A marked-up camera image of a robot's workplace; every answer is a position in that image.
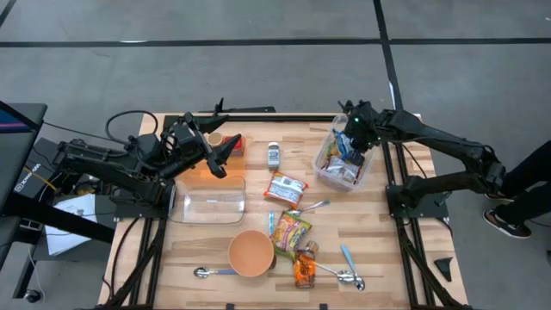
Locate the black monitor stand beam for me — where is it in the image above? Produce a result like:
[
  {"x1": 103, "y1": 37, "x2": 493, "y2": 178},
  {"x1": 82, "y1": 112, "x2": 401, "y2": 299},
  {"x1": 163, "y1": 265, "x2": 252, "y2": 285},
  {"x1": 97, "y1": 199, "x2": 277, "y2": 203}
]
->
[{"x1": 0, "y1": 191, "x2": 115, "y2": 245}]

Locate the orange white ramen packet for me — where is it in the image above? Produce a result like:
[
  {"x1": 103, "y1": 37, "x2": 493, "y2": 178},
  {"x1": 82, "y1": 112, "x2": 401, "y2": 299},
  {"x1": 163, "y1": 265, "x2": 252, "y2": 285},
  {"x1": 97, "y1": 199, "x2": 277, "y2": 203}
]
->
[{"x1": 263, "y1": 170, "x2": 310, "y2": 211}]

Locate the clear plastic bin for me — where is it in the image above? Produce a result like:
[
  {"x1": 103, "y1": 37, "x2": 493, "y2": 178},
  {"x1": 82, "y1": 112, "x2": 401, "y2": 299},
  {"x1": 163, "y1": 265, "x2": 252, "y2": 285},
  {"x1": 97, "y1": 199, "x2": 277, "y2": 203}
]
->
[{"x1": 310, "y1": 112, "x2": 378, "y2": 193}]

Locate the tan lid seasoning jar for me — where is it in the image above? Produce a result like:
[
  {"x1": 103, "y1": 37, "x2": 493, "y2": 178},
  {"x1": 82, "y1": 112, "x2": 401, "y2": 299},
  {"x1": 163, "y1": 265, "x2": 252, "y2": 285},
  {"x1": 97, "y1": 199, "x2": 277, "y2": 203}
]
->
[{"x1": 207, "y1": 131, "x2": 225, "y2": 150}]

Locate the orange flat mat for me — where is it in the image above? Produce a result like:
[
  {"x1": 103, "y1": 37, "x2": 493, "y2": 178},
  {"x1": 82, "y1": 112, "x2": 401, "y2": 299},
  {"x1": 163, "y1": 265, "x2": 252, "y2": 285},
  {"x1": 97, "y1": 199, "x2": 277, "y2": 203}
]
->
[{"x1": 178, "y1": 136, "x2": 247, "y2": 189}]

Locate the metal spoon purple handle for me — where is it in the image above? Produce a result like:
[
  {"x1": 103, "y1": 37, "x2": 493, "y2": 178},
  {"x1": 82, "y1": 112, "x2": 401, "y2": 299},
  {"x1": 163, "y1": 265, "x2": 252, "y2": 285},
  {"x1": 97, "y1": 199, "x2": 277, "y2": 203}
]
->
[{"x1": 193, "y1": 266, "x2": 240, "y2": 279}]

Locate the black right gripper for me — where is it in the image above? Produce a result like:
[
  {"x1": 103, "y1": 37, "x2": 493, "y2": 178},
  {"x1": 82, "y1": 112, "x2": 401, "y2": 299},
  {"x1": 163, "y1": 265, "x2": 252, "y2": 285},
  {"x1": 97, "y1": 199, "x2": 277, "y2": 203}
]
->
[{"x1": 339, "y1": 100, "x2": 383, "y2": 168}]

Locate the black triangular plastic piece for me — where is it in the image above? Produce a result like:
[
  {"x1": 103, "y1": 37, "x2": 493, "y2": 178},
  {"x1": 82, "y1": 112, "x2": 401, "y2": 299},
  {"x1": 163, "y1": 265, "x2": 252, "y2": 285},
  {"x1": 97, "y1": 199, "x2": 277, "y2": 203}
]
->
[{"x1": 433, "y1": 257, "x2": 455, "y2": 283}]

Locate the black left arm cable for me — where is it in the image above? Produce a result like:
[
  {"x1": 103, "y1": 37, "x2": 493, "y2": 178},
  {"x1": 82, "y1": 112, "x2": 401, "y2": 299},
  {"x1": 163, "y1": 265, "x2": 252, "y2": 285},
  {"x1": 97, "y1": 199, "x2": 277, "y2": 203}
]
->
[{"x1": 105, "y1": 109, "x2": 159, "y2": 150}]

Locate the yellow cable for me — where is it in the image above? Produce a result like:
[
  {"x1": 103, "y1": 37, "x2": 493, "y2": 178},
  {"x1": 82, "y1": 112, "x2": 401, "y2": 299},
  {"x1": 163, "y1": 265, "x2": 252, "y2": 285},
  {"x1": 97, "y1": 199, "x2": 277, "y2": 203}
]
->
[{"x1": 23, "y1": 166, "x2": 58, "y2": 191}]

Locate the all metal spoon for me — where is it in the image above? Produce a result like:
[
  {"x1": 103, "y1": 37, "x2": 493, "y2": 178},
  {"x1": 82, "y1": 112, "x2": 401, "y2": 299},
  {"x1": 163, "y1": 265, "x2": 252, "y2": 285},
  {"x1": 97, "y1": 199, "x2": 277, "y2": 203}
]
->
[{"x1": 286, "y1": 199, "x2": 331, "y2": 217}]

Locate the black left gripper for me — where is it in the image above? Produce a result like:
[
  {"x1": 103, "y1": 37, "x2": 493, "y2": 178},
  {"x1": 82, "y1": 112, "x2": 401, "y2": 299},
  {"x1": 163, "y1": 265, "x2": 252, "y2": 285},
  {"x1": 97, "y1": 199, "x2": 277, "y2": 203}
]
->
[{"x1": 158, "y1": 111, "x2": 244, "y2": 180}]

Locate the black monitor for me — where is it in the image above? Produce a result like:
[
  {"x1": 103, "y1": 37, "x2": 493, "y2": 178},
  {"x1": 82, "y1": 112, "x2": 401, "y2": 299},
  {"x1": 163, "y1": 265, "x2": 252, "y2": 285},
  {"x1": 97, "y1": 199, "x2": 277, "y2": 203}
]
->
[{"x1": 0, "y1": 101, "x2": 48, "y2": 216}]

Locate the black electronics box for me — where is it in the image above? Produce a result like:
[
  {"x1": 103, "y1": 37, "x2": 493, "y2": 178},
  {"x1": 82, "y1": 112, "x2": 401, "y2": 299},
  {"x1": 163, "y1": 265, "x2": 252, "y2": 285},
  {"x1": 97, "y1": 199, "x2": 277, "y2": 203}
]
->
[{"x1": 12, "y1": 137, "x2": 91, "y2": 203}]

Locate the white paper sheet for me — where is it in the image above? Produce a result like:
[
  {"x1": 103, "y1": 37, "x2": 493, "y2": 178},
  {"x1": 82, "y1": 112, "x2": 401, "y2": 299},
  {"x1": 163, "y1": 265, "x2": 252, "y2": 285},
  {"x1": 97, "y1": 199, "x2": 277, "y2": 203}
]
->
[{"x1": 44, "y1": 193, "x2": 98, "y2": 257}]

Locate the black metal table frame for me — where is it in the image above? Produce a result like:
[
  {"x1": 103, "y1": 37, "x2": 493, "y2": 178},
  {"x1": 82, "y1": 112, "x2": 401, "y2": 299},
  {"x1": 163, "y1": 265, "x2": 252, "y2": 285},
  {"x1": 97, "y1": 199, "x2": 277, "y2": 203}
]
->
[{"x1": 92, "y1": 112, "x2": 474, "y2": 310}]

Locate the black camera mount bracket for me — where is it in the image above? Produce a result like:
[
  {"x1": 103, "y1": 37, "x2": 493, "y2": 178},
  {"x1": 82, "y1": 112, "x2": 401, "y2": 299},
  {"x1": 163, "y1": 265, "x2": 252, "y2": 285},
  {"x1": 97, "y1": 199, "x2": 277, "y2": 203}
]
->
[{"x1": 198, "y1": 97, "x2": 276, "y2": 115}]

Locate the clear shallow tray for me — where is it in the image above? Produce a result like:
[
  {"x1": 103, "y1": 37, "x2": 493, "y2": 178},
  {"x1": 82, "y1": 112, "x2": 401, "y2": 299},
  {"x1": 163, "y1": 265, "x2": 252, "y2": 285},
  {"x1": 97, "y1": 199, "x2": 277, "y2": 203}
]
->
[{"x1": 168, "y1": 174, "x2": 247, "y2": 225}]

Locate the metal spoon orange handle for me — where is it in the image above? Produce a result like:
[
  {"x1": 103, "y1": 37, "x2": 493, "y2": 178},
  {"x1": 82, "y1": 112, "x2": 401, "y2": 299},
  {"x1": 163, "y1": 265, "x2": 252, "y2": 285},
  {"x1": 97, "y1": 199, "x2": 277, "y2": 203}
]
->
[{"x1": 316, "y1": 262, "x2": 356, "y2": 284}]

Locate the green yellow ramen packet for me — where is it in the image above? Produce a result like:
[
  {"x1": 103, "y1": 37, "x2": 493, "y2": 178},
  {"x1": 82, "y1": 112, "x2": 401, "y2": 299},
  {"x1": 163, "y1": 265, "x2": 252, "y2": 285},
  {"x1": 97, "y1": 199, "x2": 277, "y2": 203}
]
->
[{"x1": 270, "y1": 209, "x2": 314, "y2": 262}]

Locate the white cap spice shaker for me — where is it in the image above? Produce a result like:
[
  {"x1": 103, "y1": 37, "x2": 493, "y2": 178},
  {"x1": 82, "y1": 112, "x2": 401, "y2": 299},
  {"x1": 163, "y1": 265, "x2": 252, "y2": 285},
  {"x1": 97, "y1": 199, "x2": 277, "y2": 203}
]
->
[{"x1": 267, "y1": 141, "x2": 281, "y2": 170}]

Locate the tan wooden bowl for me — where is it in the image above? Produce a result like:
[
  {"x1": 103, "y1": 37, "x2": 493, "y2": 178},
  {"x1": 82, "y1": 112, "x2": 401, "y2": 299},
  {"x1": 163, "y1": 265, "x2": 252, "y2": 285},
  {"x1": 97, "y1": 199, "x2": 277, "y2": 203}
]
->
[{"x1": 226, "y1": 229, "x2": 276, "y2": 279}]

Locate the person's leg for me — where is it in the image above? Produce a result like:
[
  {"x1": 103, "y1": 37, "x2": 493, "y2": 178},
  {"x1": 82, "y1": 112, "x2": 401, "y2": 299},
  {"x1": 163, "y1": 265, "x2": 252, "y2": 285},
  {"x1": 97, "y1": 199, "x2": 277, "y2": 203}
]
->
[
  {"x1": 501, "y1": 139, "x2": 551, "y2": 197},
  {"x1": 494, "y1": 189, "x2": 551, "y2": 225}
]

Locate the orange brown snack packet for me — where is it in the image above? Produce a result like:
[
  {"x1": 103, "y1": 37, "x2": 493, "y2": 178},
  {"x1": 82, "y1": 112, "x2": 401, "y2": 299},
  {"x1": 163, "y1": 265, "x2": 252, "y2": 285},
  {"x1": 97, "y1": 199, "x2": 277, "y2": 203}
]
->
[{"x1": 293, "y1": 252, "x2": 318, "y2": 288}]

